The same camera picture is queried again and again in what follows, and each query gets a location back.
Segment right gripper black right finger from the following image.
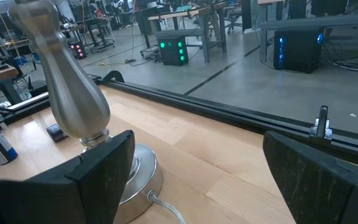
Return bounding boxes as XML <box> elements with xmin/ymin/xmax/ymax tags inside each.
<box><xmin>262</xmin><ymin>130</ymin><xmax>358</xmax><ymax>224</ymax></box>

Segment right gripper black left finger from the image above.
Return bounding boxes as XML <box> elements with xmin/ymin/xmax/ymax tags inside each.
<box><xmin>0</xmin><ymin>129</ymin><xmax>136</xmax><ymax>224</ymax></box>

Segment dark purple food coloring bottle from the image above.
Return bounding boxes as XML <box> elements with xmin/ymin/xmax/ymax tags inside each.
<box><xmin>45</xmin><ymin>123</ymin><xmax>68</xmax><ymax>143</ymax></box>

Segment silver lamp with white shade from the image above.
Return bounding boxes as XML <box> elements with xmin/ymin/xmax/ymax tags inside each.
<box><xmin>7</xmin><ymin>0</ymin><xmax>164</xmax><ymax>224</ymax></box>

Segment computer tower blue lights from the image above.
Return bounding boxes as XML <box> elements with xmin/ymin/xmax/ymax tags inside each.
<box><xmin>273</xmin><ymin>26</ymin><xmax>325</xmax><ymax>75</ymax></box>

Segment computer tower pink lights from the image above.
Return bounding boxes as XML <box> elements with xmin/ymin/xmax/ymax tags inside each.
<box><xmin>68</xmin><ymin>41</ymin><xmax>88</xmax><ymax>60</ymax></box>

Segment grey workbench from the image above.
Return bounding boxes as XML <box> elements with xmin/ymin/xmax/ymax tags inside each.
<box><xmin>258</xmin><ymin>12</ymin><xmax>358</xmax><ymax>68</ymax></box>

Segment computer tower green lights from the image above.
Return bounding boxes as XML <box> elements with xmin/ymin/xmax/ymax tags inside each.
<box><xmin>156</xmin><ymin>34</ymin><xmax>190</xmax><ymax>67</ymax></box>

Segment wooden workbench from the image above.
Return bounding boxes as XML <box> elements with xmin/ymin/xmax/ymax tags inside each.
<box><xmin>147</xmin><ymin>1</ymin><xmax>228</xmax><ymax>63</ymax></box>

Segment silver frame bracket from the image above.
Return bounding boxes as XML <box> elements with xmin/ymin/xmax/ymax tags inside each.
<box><xmin>308</xmin><ymin>105</ymin><xmax>334</xmax><ymax>141</ymax></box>

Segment clear lamp power cord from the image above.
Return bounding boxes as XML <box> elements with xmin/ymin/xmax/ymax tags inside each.
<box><xmin>147</xmin><ymin>190</ymin><xmax>186</xmax><ymax>224</ymax></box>

